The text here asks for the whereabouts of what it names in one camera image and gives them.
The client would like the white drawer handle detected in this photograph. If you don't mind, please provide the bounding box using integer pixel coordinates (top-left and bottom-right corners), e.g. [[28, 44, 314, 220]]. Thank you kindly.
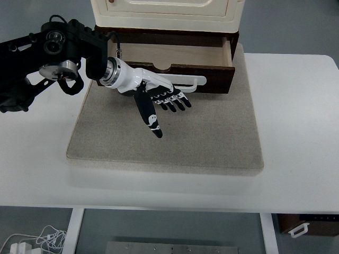
[[159, 74, 207, 93]]

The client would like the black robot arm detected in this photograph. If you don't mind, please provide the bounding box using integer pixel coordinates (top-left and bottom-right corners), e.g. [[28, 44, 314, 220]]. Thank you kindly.
[[1, 19, 120, 113]]

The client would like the white cable bundle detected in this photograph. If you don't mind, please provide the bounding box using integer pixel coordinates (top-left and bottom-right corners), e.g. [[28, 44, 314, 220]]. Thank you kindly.
[[0, 225, 67, 254]]

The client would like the white handle on box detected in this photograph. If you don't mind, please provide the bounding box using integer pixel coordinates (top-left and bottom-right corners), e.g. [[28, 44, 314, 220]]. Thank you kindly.
[[288, 222, 310, 239]]

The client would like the brown box on floor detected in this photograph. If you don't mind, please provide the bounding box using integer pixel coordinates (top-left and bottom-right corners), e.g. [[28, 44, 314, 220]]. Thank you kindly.
[[277, 214, 338, 238]]

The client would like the white power adapter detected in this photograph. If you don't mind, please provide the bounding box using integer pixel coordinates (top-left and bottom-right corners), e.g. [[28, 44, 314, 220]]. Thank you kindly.
[[10, 242, 32, 254]]

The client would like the white table leg frame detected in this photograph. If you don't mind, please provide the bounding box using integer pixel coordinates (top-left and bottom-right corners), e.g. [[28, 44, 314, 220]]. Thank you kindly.
[[61, 207, 279, 254]]

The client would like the dark wooden drawer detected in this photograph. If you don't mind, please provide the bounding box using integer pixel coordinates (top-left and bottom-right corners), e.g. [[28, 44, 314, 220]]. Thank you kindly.
[[108, 38, 235, 94]]

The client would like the cream upper cabinet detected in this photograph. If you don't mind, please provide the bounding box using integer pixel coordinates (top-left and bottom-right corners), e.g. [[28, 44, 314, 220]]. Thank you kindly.
[[91, 0, 245, 33]]

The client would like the beige fabric platform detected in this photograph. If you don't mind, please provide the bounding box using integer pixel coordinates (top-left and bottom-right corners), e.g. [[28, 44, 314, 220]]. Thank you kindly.
[[66, 44, 264, 175]]

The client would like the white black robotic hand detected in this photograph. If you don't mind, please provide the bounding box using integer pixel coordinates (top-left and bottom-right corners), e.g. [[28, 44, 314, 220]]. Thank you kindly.
[[100, 57, 191, 138]]

